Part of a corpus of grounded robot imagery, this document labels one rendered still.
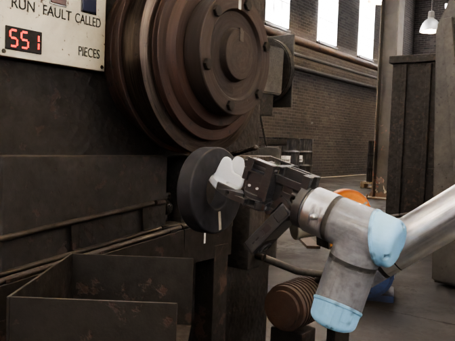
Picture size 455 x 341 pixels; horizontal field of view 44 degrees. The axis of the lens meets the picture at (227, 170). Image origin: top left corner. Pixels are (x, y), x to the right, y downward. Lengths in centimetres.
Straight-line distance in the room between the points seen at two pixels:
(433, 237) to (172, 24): 69
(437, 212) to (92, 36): 80
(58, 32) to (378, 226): 76
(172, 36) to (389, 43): 922
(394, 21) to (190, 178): 956
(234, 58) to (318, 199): 53
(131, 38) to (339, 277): 68
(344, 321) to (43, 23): 81
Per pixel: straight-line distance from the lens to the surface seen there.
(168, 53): 125
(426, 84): 544
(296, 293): 155
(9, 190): 114
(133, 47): 124
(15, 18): 120
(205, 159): 99
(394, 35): 1037
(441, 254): 404
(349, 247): 86
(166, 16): 126
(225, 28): 133
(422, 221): 98
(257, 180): 93
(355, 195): 173
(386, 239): 84
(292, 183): 91
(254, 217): 156
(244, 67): 135
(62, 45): 126
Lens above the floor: 92
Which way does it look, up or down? 3 degrees down
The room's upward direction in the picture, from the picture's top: 2 degrees clockwise
